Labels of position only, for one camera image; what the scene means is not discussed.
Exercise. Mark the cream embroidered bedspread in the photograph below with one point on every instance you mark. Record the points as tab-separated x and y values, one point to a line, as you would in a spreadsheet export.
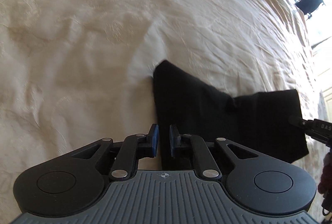
75	71

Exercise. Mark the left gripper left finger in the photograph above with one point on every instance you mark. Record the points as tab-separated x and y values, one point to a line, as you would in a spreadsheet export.
139	145

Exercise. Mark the black hanging garment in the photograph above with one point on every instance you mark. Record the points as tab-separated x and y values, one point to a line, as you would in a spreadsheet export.
308	6

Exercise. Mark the red knitted sleeve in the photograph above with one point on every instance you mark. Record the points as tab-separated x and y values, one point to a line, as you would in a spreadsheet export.
324	186

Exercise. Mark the black pants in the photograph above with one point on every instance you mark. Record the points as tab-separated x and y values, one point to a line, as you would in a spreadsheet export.
259	121

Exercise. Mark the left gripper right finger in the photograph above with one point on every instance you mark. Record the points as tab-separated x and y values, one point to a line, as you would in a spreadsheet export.
187	145

